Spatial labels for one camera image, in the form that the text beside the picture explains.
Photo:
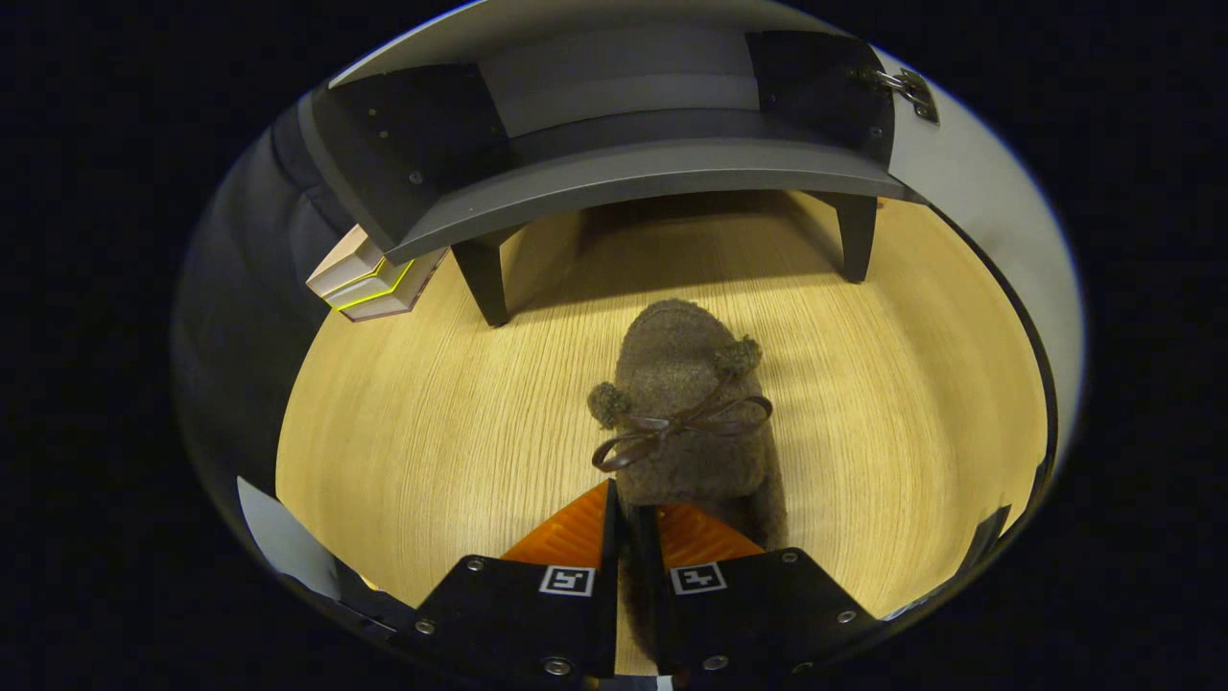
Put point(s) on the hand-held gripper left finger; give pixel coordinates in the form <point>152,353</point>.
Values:
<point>610,595</point>

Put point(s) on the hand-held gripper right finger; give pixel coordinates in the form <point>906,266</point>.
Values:
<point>662,614</point>

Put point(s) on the brown fluffy shoe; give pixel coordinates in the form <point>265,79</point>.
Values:
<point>681,384</point>

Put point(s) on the dark grey shoe cabinet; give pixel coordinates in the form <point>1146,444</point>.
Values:
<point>624,173</point>

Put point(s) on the metal door hinge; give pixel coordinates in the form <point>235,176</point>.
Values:
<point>911,91</point>

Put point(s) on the light grey sheet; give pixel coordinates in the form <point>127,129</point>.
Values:
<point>283,537</point>

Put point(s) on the stack of books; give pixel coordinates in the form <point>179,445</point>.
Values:
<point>360,278</point>

